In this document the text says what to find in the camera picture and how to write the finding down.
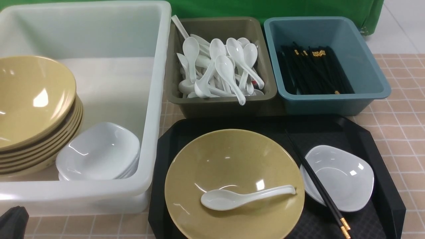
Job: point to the pile of white spoons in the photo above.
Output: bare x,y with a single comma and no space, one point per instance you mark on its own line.
217,69

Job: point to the white ceramic soup spoon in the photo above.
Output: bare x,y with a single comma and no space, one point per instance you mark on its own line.
224,200

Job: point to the olive plastic spoon bin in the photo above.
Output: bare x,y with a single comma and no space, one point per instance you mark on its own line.
220,28

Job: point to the white dishes under top dish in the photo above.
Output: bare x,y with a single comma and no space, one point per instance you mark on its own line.
103,168

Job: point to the bundle of black chopsticks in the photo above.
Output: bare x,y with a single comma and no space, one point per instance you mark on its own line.
312,71

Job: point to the black plastic serving tray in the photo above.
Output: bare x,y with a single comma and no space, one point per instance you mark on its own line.
382,218

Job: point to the top white dish in tub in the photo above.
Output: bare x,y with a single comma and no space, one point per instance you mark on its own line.
103,139

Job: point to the white side dish on tray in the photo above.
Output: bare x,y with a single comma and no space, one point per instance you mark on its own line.
348,179

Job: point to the stack of tan bowls below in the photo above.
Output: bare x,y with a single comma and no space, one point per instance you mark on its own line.
36,153

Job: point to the large white plastic tub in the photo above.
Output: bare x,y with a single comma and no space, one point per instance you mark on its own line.
117,51

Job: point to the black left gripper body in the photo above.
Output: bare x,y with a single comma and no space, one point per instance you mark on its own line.
13,223

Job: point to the green cloth backdrop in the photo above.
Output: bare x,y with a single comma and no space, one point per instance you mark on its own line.
364,14

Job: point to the blue plastic chopstick bin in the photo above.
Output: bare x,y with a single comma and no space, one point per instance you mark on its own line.
359,64

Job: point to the tan noodle bowl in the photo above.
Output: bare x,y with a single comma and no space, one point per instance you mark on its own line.
240,161

